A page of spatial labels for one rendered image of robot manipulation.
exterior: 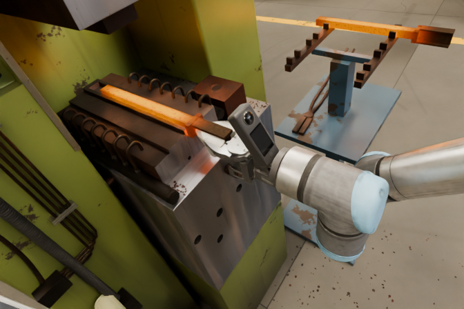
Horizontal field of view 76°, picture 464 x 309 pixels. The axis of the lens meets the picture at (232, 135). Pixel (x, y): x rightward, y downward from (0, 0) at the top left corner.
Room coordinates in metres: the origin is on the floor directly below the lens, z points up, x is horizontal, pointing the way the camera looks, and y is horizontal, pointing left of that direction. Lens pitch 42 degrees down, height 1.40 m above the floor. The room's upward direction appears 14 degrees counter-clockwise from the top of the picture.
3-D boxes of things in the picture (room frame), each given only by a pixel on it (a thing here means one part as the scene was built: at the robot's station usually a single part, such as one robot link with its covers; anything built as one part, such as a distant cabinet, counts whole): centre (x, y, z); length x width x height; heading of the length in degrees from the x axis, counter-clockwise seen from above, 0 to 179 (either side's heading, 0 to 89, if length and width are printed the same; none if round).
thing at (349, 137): (0.79, -0.40, 0.67); 0.40 x 0.30 x 0.02; 132
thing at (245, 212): (0.69, 0.21, 0.69); 0.56 x 0.38 x 0.45; 44
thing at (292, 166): (0.34, -0.10, 0.98); 0.10 x 0.05 x 0.09; 134
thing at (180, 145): (0.65, 0.24, 0.96); 0.42 x 0.20 x 0.09; 44
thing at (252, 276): (0.69, 0.21, 0.23); 0.56 x 0.38 x 0.47; 44
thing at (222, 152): (0.42, 0.02, 1.00); 0.09 x 0.05 x 0.02; 47
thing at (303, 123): (0.95, -0.42, 0.68); 0.60 x 0.04 x 0.01; 138
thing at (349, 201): (0.27, -0.16, 0.97); 0.12 x 0.09 x 0.10; 44
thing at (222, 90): (0.66, 0.01, 0.95); 0.12 x 0.09 x 0.07; 44
